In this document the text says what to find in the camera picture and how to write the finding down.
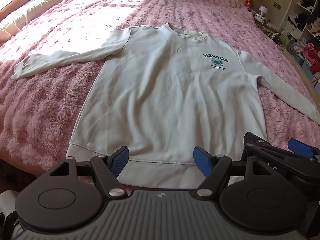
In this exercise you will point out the red snack bag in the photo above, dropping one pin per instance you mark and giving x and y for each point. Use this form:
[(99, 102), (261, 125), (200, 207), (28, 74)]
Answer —
[(248, 1)]

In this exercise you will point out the wooden bed frame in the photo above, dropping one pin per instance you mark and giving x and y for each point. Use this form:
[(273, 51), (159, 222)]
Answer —
[(306, 75)]

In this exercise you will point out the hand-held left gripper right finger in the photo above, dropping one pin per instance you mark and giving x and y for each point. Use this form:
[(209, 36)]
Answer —
[(202, 162)]

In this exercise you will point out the white open shelf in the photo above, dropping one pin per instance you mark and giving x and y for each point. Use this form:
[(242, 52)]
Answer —
[(303, 10)]

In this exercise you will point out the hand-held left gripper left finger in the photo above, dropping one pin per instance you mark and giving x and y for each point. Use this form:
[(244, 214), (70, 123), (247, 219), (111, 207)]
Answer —
[(120, 160)]

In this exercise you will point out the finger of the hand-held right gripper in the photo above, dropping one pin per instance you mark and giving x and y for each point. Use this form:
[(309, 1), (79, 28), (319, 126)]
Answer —
[(277, 155), (301, 148)]

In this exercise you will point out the pile of colourful clothes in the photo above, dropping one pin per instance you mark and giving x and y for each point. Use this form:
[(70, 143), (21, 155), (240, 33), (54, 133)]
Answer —
[(308, 52)]

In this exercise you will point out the white power strip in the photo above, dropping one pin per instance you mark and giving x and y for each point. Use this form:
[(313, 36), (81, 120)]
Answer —
[(260, 19)]

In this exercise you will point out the pink fluffy blanket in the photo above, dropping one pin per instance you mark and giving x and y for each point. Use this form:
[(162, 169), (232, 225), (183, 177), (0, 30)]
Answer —
[(45, 110)]

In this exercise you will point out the cream bolster pillow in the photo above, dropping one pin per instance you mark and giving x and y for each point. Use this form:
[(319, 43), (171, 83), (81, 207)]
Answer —
[(30, 10)]

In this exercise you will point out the white printed sweatshirt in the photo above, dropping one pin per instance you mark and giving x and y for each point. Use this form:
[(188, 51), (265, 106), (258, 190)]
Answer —
[(165, 100)]

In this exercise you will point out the white table lamp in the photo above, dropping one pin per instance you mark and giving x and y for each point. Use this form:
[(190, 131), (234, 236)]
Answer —
[(262, 10)]

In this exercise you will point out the wall switch plate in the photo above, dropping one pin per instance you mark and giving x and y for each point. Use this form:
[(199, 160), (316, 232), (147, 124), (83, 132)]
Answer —
[(276, 5)]

